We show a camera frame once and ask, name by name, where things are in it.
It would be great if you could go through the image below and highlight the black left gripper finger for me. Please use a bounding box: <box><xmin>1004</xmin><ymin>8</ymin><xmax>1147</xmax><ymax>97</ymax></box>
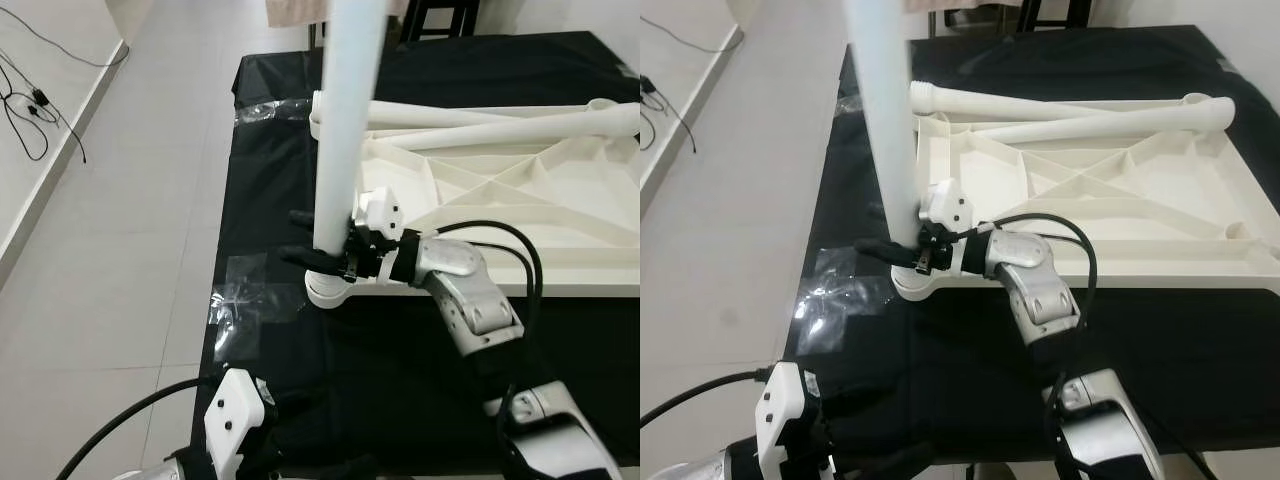
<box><xmin>845</xmin><ymin>440</ymin><xmax>936</xmax><ymax>480</ymax></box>
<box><xmin>298</xmin><ymin>455</ymin><xmax>376</xmax><ymax>480</ymax></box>

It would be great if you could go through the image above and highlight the white plastic table leg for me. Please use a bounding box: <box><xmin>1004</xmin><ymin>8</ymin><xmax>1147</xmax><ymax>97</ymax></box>
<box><xmin>312</xmin><ymin>0</ymin><xmax>393</xmax><ymax>281</ymax></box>
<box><xmin>970</xmin><ymin>95</ymin><xmax>1236</xmax><ymax>146</ymax></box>
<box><xmin>843</xmin><ymin>0</ymin><xmax>926</xmax><ymax>276</ymax></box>
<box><xmin>908</xmin><ymin>82</ymin><xmax>1111</xmax><ymax>121</ymax></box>
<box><xmin>310</xmin><ymin>90</ymin><xmax>521</xmax><ymax>129</ymax></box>
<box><xmin>368</xmin><ymin>100</ymin><xmax>641</xmax><ymax>151</ymax></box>

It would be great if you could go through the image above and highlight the white plastic children table top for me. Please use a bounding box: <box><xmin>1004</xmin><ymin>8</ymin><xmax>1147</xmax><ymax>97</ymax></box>
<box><xmin>305</xmin><ymin>95</ymin><xmax>641</xmax><ymax>308</ymax></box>
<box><xmin>890</xmin><ymin>85</ymin><xmax>1280</xmax><ymax>304</ymax></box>

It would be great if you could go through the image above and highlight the black tablecloth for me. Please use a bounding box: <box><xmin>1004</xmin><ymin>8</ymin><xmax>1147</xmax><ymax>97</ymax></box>
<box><xmin>200</xmin><ymin>30</ymin><xmax>641</xmax><ymax>471</ymax></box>
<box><xmin>785</xmin><ymin>25</ymin><xmax>1280</xmax><ymax>471</ymax></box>

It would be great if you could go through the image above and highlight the beige cloth covered table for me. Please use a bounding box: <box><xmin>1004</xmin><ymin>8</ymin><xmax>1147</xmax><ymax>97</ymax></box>
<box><xmin>265</xmin><ymin>0</ymin><xmax>331</xmax><ymax>29</ymax></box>
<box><xmin>905</xmin><ymin>0</ymin><xmax>1011</xmax><ymax>13</ymax></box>

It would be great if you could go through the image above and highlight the black round stool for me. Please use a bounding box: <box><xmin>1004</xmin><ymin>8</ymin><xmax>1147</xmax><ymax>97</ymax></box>
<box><xmin>405</xmin><ymin>0</ymin><xmax>481</xmax><ymax>41</ymax></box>
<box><xmin>1020</xmin><ymin>0</ymin><xmax>1091</xmax><ymax>31</ymax></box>

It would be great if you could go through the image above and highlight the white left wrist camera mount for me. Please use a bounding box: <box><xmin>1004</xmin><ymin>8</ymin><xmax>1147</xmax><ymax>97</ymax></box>
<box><xmin>755</xmin><ymin>362</ymin><xmax>821</xmax><ymax>476</ymax></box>
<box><xmin>203</xmin><ymin>368</ymin><xmax>266</xmax><ymax>479</ymax></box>

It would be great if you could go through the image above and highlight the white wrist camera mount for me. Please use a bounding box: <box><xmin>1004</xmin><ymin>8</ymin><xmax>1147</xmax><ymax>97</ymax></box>
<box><xmin>755</xmin><ymin>362</ymin><xmax>821</xmax><ymax>476</ymax></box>
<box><xmin>352</xmin><ymin>188</ymin><xmax>409</xmax><ymax>283</ymax></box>
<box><xmin>203</xmin><ymin>368</ymin><xmax>266</xmax><ymax>479</ymax></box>
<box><xmin>918</xmin><ymin>180</ymin><xmax>971</xmax><ymax>276</ymax></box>

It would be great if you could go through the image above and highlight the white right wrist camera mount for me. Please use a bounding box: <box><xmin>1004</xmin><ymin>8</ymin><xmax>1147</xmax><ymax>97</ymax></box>
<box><xmin>918</xmin><ymin>180</ymin><xmax>971</xmax><ymax>276</ymax></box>
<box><xmin>352</xmin><ymin>188</ymin><xmax>409</xmax><ymax>283</ymax></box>

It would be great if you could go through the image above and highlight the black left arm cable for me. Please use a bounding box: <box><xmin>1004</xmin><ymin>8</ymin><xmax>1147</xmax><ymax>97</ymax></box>
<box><xmin>640</xmin><ymin>370</ymin><xmax>771</xmax><ymax>426</ymax></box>
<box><xmin>55</xmin><ymin>375</ymin><xmax>216</xmax><ymax>480</ymax></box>

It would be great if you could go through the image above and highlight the black wall cable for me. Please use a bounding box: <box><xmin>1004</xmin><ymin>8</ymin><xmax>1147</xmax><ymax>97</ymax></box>
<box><xmin>640</xmin><ymin>15</ymin><xmax>743</xmax><ymax>156</ymax></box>
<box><xmin>0</xmin><ymin>8</ymin><xmax>126</xmax><ymax>166</ymax></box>

